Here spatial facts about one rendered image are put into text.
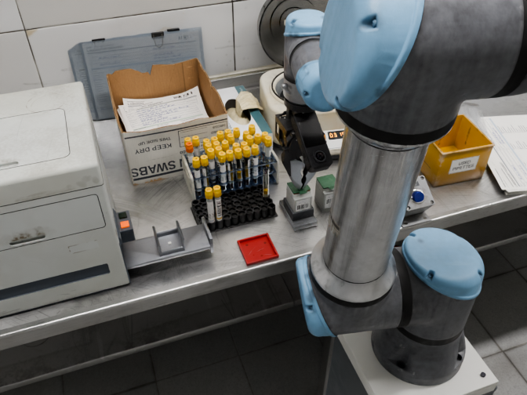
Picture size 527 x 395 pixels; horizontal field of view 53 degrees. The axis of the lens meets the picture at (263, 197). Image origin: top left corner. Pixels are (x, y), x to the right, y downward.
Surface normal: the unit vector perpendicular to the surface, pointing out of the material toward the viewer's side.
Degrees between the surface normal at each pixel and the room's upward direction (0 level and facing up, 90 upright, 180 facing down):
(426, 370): 72
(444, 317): 89
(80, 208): 90
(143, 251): 0
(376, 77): 91
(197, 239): 0
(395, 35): 62
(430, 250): 7
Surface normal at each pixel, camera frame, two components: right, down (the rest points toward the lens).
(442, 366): 0.25, 0.37
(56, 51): 0.33, 0.63
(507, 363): 0.00, -0.74
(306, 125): 0.18, -0.33
